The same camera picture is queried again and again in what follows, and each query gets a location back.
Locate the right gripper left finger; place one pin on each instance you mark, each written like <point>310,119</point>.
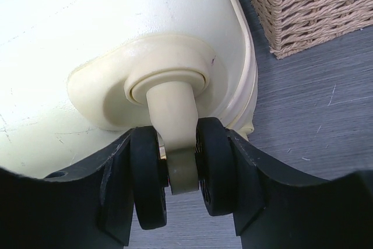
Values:
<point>86,205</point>

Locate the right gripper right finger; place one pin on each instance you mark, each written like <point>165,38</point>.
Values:
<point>279,206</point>

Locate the yellow hard-shell suitcase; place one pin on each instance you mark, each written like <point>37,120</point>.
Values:
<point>75,74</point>

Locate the wicker basket with liner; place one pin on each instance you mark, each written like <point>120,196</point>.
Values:
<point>292,26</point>

